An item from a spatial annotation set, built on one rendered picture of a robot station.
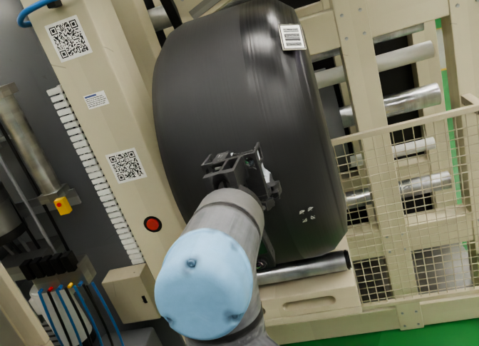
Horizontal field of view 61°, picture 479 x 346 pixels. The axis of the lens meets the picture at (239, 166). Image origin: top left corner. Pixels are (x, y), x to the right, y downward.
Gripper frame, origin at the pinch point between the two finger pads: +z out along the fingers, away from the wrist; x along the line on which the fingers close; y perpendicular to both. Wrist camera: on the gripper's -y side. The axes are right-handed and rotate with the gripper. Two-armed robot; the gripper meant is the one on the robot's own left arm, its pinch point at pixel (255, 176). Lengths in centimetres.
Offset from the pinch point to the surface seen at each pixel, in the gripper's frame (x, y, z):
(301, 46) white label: -11.5, 16.8, 11.3
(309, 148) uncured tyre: -9.0, 1.2, 4.7
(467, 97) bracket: -57, -15, 79
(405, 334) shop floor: -24, -112, 92
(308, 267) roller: -1.7, -29.1, 19.5
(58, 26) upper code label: 34, 34, 19
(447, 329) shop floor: -41, -112, 92
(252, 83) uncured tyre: -2.6, 13.6, 6.8
